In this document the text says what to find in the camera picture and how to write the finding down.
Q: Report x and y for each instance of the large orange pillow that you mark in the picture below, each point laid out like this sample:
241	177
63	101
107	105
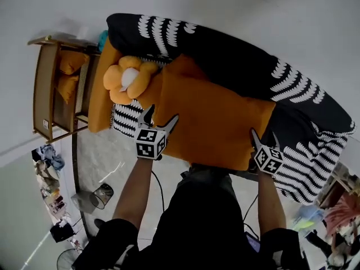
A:
213	122

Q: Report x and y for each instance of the long orange armrest cushion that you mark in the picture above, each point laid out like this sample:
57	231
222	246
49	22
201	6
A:
101	94

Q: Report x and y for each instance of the pile of assorted clutter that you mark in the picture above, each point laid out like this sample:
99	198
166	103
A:
47	176

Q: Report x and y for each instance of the person's right forearm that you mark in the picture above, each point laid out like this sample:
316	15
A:
270	204

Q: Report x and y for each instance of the wooden rattan armchair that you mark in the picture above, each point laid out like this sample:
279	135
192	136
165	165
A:
43	89

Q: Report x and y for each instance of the grey sheet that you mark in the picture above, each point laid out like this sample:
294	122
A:
80	202

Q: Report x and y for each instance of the black bag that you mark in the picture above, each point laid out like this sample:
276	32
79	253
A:
62	231

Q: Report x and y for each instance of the purple device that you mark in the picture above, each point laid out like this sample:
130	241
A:
253	242

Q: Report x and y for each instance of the black floor strip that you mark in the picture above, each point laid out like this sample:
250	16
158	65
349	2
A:
76	173

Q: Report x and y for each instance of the black white patterned sofa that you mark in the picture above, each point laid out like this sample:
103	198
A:
225	52

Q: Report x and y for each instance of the orange flower cushion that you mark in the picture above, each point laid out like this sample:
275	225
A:
132	77

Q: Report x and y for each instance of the blue and green items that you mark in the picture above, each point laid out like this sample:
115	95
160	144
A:
306	218

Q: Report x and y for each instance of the person's left forearm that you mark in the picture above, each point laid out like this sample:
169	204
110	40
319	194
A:
135	190

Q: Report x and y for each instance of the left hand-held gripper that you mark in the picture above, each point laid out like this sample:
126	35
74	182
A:
146	145

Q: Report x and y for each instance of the teal object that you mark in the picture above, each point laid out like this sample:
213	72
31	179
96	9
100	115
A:
102	39

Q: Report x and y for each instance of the black mesh waste bin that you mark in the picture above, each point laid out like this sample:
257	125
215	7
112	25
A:
101	196

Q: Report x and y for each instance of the pink cloth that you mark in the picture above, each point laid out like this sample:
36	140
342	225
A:
343	215

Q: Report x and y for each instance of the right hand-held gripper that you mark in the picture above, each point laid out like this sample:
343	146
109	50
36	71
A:
267	160

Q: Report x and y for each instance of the person's black clothing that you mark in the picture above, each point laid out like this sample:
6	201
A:
202	229

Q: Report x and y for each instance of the wooden table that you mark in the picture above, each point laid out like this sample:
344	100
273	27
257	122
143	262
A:
337	184

